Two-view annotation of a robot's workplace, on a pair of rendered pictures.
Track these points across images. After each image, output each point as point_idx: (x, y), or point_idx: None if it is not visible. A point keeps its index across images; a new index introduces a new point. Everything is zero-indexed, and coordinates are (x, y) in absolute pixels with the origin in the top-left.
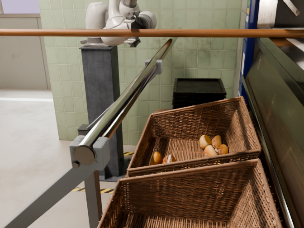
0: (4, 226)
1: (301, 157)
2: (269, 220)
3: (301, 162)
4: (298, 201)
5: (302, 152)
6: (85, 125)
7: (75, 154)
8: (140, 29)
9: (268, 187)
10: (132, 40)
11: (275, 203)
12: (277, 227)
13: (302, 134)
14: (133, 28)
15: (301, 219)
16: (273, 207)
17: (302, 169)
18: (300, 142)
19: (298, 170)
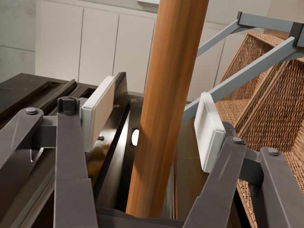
0: (219, 32)
1: (192, 197)
2: (249, 197)
3: (194, 194)
4: (205, 179)
5: (190, 199)
6: (298, 30)
7: None
8: (133, 163)
9: (249, 220)
10: (199, 142)
11: (243, 206)
12: (241, 190)
13: (184, 210)
14: (143, 219)
15: (207, 173)
16: (242, 201)
17: (195, 191)
18: (189, 206)
19: (198, 192)
